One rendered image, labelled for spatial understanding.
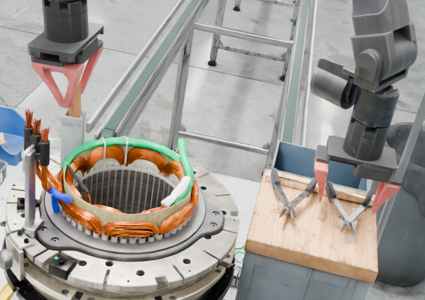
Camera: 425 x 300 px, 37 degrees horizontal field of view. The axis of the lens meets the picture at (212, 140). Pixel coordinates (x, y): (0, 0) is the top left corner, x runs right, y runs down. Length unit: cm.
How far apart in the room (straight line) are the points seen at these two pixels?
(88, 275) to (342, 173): 58
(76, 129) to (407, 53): 47
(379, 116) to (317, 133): 266
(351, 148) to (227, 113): 265
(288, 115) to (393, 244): 80
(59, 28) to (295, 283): 49
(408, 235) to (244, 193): 109
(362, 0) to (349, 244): 35
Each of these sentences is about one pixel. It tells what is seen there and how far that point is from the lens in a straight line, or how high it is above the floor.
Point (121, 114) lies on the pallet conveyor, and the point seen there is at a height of 76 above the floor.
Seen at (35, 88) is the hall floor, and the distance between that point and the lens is 361.
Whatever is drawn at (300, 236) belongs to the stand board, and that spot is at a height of 107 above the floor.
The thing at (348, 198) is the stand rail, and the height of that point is 107.
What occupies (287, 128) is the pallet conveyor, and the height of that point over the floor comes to 76.
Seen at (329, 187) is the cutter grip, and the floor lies 109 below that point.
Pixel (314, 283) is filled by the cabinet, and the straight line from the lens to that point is 95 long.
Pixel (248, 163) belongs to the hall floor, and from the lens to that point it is 313.
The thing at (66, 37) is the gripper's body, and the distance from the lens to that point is 84.
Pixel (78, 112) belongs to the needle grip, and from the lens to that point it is 91.
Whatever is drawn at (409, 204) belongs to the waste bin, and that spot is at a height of 39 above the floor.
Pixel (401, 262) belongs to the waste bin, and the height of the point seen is 13.
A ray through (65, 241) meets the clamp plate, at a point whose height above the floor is 110.
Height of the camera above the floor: 163
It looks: 30 degrees down
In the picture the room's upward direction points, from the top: 10 degrees clockwise
